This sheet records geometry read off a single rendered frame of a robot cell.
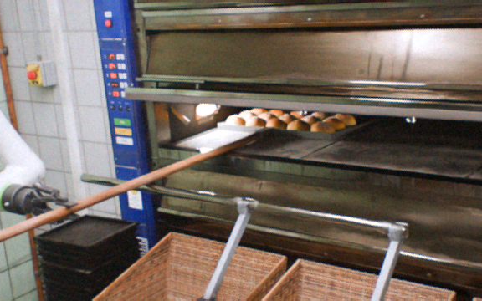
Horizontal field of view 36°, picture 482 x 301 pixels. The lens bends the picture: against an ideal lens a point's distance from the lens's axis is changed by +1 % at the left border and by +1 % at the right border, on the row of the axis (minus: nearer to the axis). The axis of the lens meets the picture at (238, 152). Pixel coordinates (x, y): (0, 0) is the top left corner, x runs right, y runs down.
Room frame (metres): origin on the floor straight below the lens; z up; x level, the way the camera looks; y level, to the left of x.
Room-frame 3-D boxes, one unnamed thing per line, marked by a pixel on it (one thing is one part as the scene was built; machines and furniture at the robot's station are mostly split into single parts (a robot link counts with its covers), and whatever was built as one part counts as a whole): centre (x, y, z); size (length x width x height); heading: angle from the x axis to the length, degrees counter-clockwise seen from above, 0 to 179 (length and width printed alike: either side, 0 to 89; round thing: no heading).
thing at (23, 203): (2.16, 0.63, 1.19); 0.09 x 0.07 x 0.08; 50
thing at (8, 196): (2.21, 0.68, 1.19); 0.12 x 0.06 x 0.09; 140
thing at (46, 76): (3.12, 0.79, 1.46); 0.10 x 0.07 x 0.10; 51
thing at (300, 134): (2.96, -0.25, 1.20); 0.55 x 0.36 x 0.03; 50
